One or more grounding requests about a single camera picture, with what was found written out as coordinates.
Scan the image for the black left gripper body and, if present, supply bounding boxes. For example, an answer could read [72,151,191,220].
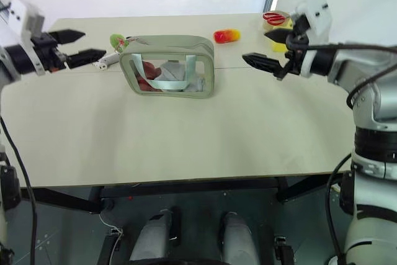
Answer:
[30,32,68,73]

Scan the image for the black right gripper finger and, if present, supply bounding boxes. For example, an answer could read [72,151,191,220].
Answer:
[264,28,294,44]
[241,52,285,75]

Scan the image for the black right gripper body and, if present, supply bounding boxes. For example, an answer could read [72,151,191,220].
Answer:
[274,14,311,81]

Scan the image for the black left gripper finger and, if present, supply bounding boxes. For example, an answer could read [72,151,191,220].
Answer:
[66,48,107,69]
[47,29,86,46]

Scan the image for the dark red cloth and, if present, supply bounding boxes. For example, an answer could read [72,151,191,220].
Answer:
[135,61,163,92]

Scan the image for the clear green-trimmed toiletry pouch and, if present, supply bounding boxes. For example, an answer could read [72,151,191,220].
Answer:
[118,34,216,101]

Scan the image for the grey cloth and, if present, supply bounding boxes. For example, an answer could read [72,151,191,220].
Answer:
[154,60,208,94]

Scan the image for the yellow block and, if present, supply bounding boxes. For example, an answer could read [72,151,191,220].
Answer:
[270,29,290,53]

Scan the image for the green pink zipper charm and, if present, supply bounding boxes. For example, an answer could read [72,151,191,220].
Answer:
[109,32,132,53]

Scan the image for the red yellow toy fruit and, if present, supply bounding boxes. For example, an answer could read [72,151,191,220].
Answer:
[213,29,242,44]

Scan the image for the grey rounded robot foot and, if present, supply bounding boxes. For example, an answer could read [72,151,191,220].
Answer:
[220,211,262,265]
[129,210,175,263]

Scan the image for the red handled scissors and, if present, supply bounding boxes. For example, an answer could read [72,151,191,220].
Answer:
[262,11,292,26]

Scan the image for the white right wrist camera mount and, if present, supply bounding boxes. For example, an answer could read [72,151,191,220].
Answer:
[290,0,333,46]

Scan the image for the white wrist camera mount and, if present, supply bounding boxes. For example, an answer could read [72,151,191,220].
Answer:
[290,0,333,46]
[7,0,46,76]

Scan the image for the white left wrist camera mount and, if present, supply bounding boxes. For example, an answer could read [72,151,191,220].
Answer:
[7,0,46,76]

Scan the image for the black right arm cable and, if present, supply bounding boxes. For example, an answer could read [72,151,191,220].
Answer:
[287,41,397,265]

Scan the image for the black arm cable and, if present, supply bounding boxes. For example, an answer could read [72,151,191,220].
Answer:
[0,115,38,265]
[287,41,397,265]

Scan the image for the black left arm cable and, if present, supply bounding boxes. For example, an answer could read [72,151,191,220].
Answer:
[0,115,38,265]

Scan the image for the black table frame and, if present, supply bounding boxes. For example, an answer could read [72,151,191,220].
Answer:
[19,175,353,215]

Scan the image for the thin white cable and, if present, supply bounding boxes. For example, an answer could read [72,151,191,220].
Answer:
[98,214,124,260]

